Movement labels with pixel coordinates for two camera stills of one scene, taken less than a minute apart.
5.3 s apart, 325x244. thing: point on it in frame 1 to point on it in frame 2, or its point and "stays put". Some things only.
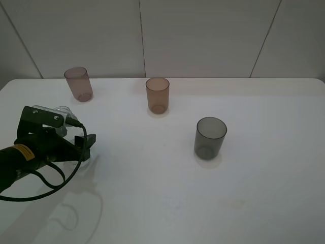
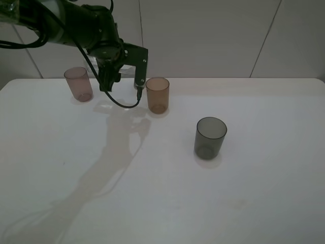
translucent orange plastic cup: x=158 y=93 stays put
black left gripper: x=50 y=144 to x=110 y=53
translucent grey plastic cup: x=209 y=134 stays put
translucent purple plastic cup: x=77 y=79 stays put
